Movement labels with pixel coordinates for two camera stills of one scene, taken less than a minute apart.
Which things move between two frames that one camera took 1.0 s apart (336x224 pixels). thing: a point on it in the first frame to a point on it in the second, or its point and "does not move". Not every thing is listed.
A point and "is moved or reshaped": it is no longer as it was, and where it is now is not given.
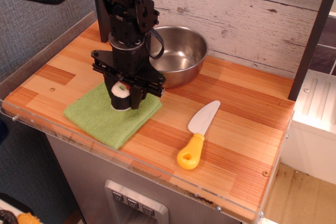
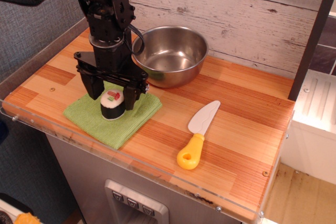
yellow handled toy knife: [189, 156] does not move
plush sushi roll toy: [120, 96] is moved or reshaped
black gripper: [133, 66] to [112, 61]
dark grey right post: [312, 39] does not move
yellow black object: [28, 217] does not move
